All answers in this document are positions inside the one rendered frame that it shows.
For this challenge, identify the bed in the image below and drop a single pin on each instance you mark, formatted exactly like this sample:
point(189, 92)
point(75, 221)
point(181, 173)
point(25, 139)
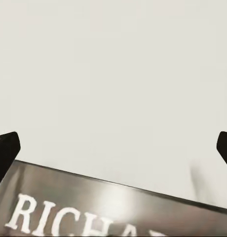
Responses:
point(128, 91)

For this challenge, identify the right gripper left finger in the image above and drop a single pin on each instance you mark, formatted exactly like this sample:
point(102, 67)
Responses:
point(9, 149)

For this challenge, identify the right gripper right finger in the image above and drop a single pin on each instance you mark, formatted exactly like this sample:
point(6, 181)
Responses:
point(222, 145)

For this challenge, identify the hardback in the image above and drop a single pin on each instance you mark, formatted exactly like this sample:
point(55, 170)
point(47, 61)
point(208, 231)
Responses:
point(40, 201)

